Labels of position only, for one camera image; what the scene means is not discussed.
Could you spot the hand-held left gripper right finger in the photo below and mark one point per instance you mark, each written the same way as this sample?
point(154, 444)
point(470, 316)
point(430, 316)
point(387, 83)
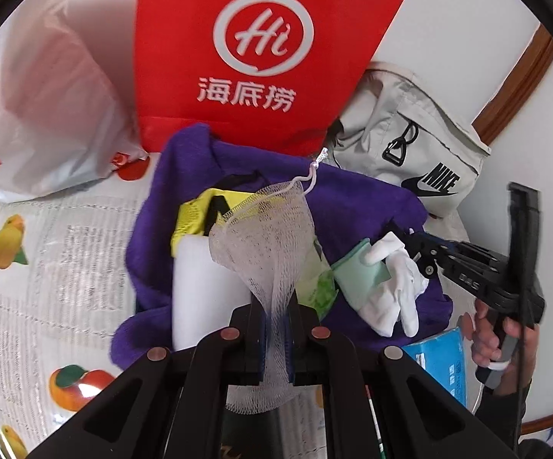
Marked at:
point(293, 366)

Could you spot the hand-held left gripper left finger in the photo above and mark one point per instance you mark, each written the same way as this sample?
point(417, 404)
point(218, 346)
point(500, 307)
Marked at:
point(257, 358)

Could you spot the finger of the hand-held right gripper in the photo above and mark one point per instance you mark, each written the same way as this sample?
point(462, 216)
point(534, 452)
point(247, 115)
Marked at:
point(429, 263)
point(424, 240)

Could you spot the white glove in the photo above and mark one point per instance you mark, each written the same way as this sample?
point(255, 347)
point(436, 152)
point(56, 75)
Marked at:
point(396, 296)

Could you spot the light green cloth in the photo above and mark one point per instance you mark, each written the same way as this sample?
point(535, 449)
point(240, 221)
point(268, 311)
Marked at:
point(357, 277)

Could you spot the green tissue pack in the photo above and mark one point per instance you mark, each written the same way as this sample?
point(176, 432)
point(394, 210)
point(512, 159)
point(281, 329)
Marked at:
point(322, 291)

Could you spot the white sponge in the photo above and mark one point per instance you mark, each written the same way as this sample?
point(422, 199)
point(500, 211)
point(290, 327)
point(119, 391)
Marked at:
point(200, 291)

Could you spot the white mesh net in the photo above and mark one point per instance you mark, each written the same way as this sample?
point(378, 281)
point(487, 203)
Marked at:
point(267, 248)

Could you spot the person's right forearm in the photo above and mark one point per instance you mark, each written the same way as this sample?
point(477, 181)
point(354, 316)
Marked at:
point(501, 411)

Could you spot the person's right hand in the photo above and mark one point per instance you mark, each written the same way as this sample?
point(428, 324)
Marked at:
point(484, 344)

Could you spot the blue tissue pack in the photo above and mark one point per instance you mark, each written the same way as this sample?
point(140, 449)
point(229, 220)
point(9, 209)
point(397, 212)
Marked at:
point(441, 368)

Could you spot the grey waist bag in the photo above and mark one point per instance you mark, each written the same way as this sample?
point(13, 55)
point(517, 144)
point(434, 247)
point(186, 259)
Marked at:
point(372, 119)

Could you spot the yellow black sock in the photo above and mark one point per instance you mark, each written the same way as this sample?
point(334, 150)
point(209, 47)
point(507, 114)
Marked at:
point(190, 220)

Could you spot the purple towel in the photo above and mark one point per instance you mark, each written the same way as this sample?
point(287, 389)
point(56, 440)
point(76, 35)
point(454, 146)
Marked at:
point(161, 201)

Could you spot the red paper bag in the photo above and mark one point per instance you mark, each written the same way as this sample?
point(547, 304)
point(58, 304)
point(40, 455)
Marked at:
point(185, 33)

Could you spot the white plastic shopping bag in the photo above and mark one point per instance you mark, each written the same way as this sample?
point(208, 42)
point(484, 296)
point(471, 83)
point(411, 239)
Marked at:
point(42, 81)

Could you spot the wooden door frame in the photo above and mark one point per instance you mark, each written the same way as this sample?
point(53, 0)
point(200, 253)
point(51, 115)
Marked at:
point(520, 86)

